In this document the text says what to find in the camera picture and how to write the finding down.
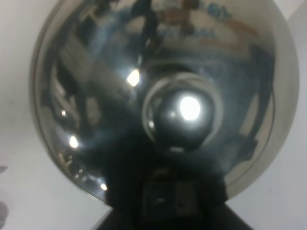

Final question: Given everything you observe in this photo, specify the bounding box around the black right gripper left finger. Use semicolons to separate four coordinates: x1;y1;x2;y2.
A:
105;134;173;230

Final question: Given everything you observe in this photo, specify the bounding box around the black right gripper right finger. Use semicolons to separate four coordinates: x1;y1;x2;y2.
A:
172;145;230;230

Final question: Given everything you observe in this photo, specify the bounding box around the stainless steel teapot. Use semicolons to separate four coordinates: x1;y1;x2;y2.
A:
30;0;299;204

